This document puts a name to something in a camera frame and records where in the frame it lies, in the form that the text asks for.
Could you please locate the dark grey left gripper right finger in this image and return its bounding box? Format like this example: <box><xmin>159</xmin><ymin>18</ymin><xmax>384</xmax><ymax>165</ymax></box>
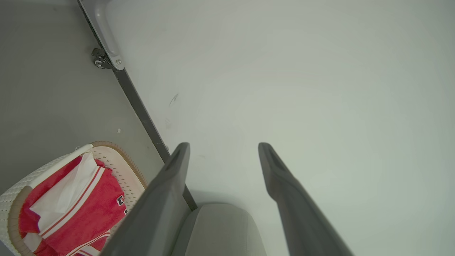
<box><xmin>258</xmin><ymin>142</ymin><xmax>356</xmax><ymax>256</ymax></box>

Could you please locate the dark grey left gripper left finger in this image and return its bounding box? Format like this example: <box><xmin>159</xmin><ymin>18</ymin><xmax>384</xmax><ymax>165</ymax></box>
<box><xmin>100</xmin><ymin>142</ymin><xmax>191</xmax><ymax>256</ymax></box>

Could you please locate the red white sports jersey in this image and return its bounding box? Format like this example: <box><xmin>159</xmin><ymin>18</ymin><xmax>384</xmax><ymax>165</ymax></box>
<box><xmin>18</xmin><ymin>152</ymin><xmax>128</xmax><ymax>256</ymax></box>

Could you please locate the grey fabric sofa cushion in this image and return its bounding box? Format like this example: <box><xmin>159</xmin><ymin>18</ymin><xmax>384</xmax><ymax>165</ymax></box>
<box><xmin>171</xmin><ymin>203</ymin><xmax>267</xmax><ymax>256</ymax></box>

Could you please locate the white perforated laundry basket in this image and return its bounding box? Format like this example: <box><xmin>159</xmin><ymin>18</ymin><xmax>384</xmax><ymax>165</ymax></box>
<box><xmin>0</xmin><ymin>141</ymin><xmax>148</xmax><ymax>256</ymax></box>

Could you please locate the black baseboard strip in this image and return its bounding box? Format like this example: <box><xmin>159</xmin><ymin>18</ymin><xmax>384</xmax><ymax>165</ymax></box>
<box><xmin>113</xmin><ymin>68</ymin><xmax>198</xmax><ymax>211</ymax></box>

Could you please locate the small black caster wheel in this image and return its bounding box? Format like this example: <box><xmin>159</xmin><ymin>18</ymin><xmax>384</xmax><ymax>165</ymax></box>
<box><xmin>91</xmin><ymin>48</ymin><xmax>113</xmax><ymax>69</ymax></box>

